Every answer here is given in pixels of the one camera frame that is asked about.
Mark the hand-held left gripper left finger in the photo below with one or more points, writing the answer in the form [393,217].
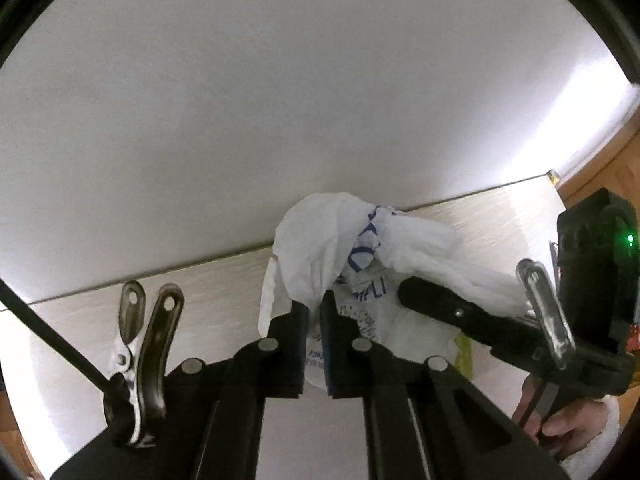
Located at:
[300,350]

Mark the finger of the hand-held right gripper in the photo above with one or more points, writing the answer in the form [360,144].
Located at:
[450,310]

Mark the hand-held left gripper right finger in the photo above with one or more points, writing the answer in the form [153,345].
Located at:
[330,350]

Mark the white plastic bag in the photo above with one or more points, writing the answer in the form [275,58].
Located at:
[320,240]

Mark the person's right hand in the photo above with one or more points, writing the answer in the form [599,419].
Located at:
[570,420]

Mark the yellow-green plastic wrapper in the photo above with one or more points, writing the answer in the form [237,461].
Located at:
[464,357]

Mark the metal spring clip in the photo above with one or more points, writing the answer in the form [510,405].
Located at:
[145,355]
[545,310]

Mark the brown wooden door frame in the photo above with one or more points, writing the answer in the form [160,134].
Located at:
[610,170]

